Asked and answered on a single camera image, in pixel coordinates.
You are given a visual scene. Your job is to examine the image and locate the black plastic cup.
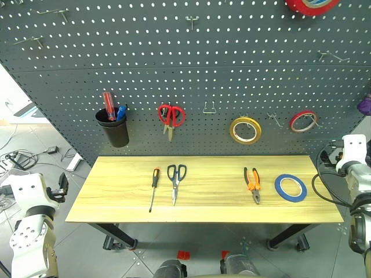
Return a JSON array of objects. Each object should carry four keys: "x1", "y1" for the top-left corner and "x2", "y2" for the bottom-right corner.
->
[{"x1": 94, "y1": 107, "x2": 130, "y2": 148}]

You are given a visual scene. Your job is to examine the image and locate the orange handled pliers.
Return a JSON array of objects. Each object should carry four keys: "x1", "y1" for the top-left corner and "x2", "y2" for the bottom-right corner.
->
[{"x1": 243, "y1": 167, "x2": 262, "y2": 206}]

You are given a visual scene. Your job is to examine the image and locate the red handled screwdriver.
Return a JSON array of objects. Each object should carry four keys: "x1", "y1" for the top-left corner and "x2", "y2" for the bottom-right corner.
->
[{"x1": 103, "y1": 92, "x2": 117, "y2": 122}]

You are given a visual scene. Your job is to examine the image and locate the yellow tape roll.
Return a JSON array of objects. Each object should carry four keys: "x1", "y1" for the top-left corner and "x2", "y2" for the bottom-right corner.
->
[{"x1": 230, "y1": 116, "x2": 263, "y2": 145}]

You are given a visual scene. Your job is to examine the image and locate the blue tape roll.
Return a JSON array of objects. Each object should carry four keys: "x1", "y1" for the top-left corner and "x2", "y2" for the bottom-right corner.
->
[{"x1": 274, "y1": 174, "x2": 308, "y2": 203}]

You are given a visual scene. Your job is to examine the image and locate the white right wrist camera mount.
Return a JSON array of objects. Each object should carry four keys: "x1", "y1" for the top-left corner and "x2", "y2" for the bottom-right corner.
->
[{"x1": 335, "y1": 134, "x2": 366, "y2": 172}]

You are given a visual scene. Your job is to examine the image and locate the dark grey metal pegboard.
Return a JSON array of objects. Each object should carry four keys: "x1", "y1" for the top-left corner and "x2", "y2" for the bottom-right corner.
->
[{"x1": 0, "y1": 0, "x2": 371, "y2": 172}]

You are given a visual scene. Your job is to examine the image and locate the metal pegboard hook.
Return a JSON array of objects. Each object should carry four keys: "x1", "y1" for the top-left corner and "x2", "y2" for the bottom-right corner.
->
[
  {"x1": 30, "y1": 8, "x2": 71, "y2": 24},
  {"x1": 13, "y1": 35, "x2": 45, "y2": 49},
  {"x1": 318, "y1": 50, "x2": 351, "y2": 63},
  {"x1": 266, "y1": 112, "x2": 283, "y2": 129},
  {"x1": 185, "y1": 16, "x2": 199, "y2": 31}
]

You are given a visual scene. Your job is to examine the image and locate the white floor bracket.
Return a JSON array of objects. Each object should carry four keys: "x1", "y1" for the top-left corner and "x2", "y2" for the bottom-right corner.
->
[{"x1": 66, "y1": 152, "x2": 85, "y2": 172}]

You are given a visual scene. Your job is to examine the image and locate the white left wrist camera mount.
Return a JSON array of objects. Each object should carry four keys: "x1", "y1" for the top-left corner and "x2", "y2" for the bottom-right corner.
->
[{"x1": 1, "y1": 173, "x2": 60, "y2": 211}]

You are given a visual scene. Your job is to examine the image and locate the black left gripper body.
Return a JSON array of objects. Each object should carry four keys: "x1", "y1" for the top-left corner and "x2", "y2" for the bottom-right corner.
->
[{"x1": 46, "y1": 186, "x2": 66, "y2": 204}]

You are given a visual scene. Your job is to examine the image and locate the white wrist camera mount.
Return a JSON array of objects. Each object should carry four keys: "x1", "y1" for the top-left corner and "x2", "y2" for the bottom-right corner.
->
[
  {"x1": 1, "y1": 173, "x2": 60, "y2": 211},
  {"x1": 335, "y1": 134, "x2": 366, "y2": 172}
]

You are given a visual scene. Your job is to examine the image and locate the metal wire loop hook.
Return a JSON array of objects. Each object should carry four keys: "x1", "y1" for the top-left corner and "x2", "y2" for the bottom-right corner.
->
[{"x1": 202, "y1": 100, "x2": 217, "y2": 115}]

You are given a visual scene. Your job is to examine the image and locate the black table leg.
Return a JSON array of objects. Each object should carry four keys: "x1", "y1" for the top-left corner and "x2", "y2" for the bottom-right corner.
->
[
  {"x1": 265, "y1": 222, "x2": 323, "y2": 252},
  {"x1": 88, "y1": 222, "x2": 137, "y2": 251}
]

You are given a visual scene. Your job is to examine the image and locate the black handled scissors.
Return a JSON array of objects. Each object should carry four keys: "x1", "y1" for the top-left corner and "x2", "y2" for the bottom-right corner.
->
[{"x1": 166, "y1": 164, "x2": 188, "y2": 207}]

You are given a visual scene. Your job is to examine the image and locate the purple object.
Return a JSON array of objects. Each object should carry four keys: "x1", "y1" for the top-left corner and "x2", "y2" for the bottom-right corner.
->
[{"x1": 357, "y1": 94, "x2": 371, "y2": 115}]

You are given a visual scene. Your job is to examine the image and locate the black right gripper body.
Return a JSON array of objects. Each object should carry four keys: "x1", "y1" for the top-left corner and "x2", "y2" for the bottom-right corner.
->
[{"x1": 321, "y1": 143, "x2": 344, "y2": 167}]

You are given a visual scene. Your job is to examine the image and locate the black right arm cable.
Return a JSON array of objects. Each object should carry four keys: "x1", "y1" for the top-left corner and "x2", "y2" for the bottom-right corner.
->
[{"x1": 312, "y1": 140, "x2": 354, "y2": 207}]

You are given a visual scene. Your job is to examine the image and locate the large red tape roll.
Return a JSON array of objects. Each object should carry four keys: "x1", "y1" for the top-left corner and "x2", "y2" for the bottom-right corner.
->
[{"x1": 285, "y1": 0, "x2": 340, "y2": 17}]

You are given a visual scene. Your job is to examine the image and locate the thin red tape roll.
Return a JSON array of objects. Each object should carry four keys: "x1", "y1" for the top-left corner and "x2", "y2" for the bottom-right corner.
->
[{"x1": 289, "y1": 110, "x2": 319, "y2": 134}]

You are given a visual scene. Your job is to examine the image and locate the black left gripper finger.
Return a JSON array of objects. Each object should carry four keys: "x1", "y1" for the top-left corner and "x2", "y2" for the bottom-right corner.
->
[{"x1": 59, "y1": 173, "x2": 70, "y2": 194}]

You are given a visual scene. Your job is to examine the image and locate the red handled scissors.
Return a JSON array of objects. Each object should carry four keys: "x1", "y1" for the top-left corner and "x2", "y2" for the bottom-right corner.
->
[{"x1": 157, "y1": 103, "x2": 187, "y2": 142}]

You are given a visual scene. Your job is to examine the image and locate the black floor cables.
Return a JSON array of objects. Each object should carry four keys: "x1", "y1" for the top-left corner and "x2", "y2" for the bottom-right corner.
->
[{"x1": 0, "y1": 146, "x2": 73, "y2": 172}]

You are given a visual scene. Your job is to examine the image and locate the blue handled tool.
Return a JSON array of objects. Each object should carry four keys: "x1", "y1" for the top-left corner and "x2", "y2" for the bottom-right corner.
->
[{"x1": 115, "y1": 104, "x2": 129, "y2": 122}]

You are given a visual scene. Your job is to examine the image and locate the orange black handled screwdriver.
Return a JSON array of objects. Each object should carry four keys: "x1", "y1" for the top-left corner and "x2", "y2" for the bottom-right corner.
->
[{"x1": 148, "y1": 167, "x2": 161, "y2": 213}]

